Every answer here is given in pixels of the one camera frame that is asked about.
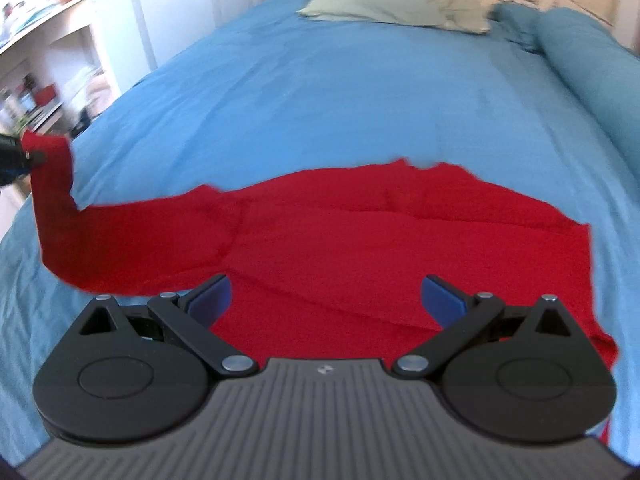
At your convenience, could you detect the blue bed sheet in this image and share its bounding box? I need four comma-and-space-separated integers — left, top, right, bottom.
0, 0, 640, 467

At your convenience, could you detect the white shelf unit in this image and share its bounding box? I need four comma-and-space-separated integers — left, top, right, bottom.
0, 0, 151, 241

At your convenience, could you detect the green pillow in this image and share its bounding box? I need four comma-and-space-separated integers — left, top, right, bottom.
298, 0, 490, 35

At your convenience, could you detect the red cloth garment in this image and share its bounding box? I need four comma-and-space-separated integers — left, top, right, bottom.
20, 129, 620, 447

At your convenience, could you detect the rolled blue duvet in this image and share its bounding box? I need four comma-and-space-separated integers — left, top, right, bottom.
492, 3, 639, 177

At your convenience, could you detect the red box on shelf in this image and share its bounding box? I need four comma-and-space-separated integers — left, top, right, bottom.
34, 84, 58, 107

